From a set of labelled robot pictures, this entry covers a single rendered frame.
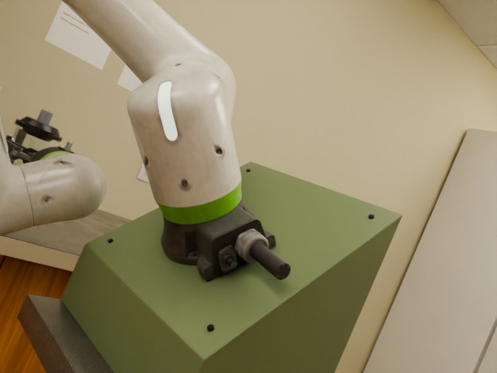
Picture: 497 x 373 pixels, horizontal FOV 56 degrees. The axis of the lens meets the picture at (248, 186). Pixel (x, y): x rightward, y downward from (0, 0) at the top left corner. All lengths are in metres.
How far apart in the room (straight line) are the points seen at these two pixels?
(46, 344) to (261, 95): 1.63
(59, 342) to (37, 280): 0.48
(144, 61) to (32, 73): 1.06
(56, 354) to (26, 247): 0.45
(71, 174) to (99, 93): 1.07
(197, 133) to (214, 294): 0.20
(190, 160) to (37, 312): 0.33
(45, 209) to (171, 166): 0.25
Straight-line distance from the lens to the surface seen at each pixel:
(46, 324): 0.73
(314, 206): 0.74
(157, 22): 0.75
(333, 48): 2.39
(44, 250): 1.11
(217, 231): 0.61
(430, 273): 3.11
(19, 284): 1.16
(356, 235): 0.67
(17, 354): 1.24
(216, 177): 0.61
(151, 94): 0.59
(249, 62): 2.09
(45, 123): 1.20
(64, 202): 0.77
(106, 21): 0.76
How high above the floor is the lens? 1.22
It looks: 1 degrees up
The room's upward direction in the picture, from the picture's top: 24 degrees clockwise
